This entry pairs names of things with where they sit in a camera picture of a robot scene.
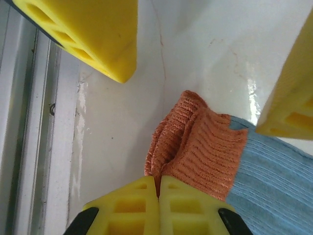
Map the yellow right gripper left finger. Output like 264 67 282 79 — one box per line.
63 175 159 235

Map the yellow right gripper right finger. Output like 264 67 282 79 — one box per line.
159 175 254 235

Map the blue sock with orange cuff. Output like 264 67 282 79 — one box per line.
161 111 313 235
145 90 256 177

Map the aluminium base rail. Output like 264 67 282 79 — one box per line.
0 4 84 235

